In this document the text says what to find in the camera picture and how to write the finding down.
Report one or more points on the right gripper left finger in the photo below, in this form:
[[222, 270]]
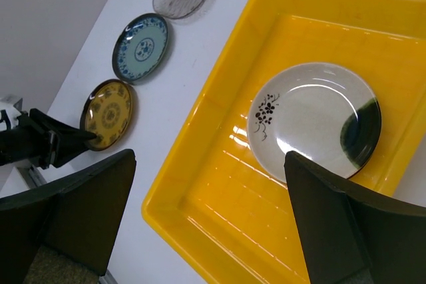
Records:
[[64, 231]]

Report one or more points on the cream plate green brushstroke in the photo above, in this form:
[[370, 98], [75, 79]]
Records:
[[324, 112]]

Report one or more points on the blue patterned plate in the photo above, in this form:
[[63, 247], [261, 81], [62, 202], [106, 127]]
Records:
[[140, 47]]

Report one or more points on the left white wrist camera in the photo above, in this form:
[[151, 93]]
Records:
[[11, 107]]

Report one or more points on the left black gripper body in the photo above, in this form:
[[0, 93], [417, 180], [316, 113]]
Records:
[[27, 141]]

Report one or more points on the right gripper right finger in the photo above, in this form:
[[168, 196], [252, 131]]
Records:
[[351, 234]]

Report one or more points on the yellow patterned plate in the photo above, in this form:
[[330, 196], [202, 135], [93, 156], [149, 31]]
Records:
[[107, 113]]

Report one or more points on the aluminium rail front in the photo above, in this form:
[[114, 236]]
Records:
[[31, 175]]

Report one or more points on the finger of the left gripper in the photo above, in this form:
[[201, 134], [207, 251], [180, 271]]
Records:
[[66, 149], [60, 129]]

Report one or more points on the yellow plastic bin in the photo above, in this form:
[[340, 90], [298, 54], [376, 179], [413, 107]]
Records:
[[212, 201]]

